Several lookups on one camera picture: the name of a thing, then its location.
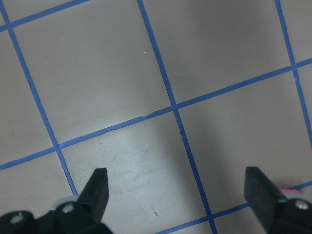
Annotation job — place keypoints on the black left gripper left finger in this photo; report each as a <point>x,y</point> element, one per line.
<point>77,214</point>

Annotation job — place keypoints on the pink foam cube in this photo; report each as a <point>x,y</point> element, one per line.
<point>290,191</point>

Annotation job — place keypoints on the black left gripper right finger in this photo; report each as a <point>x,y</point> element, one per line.
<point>277,213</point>

